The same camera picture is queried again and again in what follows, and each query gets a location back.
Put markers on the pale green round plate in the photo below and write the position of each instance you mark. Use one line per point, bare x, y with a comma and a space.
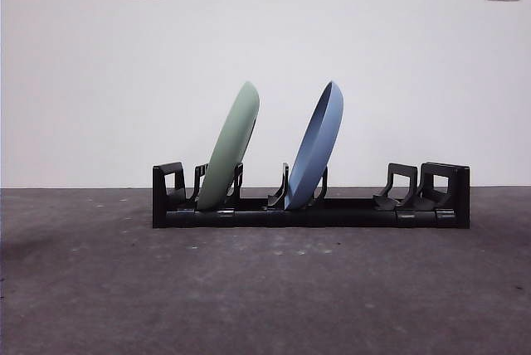
230, 152

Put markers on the blue round plate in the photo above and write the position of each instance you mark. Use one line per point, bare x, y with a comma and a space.
315, 152

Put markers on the black plate rack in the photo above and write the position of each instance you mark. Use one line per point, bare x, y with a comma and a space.
352, 219

